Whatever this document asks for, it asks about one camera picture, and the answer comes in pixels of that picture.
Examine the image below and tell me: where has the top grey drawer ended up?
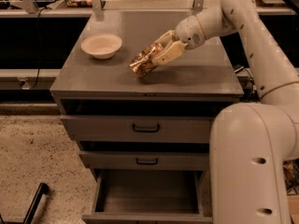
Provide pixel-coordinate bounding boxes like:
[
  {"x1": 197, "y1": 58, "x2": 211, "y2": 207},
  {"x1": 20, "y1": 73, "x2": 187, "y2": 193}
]
[{"x1": 61, "y1": 115, "x2": 212, "y2": 143}]

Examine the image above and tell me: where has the black cables right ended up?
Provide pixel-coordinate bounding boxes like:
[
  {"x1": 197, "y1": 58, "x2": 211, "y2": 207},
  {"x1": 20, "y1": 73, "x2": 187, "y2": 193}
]
[{"x1": 233, "y1": 64, "x2": 258, "y2": 101}]

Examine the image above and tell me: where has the white bowl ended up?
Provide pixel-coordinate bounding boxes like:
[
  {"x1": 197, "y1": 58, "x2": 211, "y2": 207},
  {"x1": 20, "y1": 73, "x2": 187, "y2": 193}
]
[{"x1": 81, "y1": 34, "x2": 122, "y2": 60}]

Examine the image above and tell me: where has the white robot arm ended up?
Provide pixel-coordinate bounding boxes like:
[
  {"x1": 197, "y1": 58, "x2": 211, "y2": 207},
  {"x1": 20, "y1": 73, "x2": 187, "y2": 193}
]
[{"x1": 153, "y1": 0, "x2": 299, "y2": 224}]

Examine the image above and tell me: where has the black cable left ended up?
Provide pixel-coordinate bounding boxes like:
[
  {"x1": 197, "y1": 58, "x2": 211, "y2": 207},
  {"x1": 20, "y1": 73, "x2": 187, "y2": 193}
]
[{"x1": 30, "y1": 7, "x2": 49, "y2": 90}]

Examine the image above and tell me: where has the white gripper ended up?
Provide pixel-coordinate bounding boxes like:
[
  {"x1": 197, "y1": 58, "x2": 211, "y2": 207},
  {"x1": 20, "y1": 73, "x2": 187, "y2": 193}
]
[{"x1": 152, "y1": 15, "x2": 206, "y2": 66}]

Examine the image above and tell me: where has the black bar on floor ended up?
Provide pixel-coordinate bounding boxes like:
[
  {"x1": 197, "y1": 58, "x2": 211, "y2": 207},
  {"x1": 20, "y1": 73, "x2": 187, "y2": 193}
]
[{"x1": 22, "y1": 182, "x2": 50, "y2": 224}]

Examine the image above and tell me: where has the middle grey drawer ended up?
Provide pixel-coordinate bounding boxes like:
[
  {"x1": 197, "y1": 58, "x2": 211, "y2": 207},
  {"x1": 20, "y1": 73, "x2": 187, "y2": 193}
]
[{"x1": 79, "y1": 151, "x2": 209, "y2": 171}]

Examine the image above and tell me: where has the bottom grey open drawer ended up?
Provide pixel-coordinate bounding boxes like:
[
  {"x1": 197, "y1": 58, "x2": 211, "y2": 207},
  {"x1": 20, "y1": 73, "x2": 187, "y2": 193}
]
[{"x1": 82, "y1": 170, "x2": 212, "y2": 224}]

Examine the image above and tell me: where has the grey drawer cabinet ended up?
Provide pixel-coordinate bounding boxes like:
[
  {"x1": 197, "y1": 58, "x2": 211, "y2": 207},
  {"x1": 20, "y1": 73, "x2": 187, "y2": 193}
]
[{"x1": 51, "y1": 10, "x2": 243, "y2": 216}]

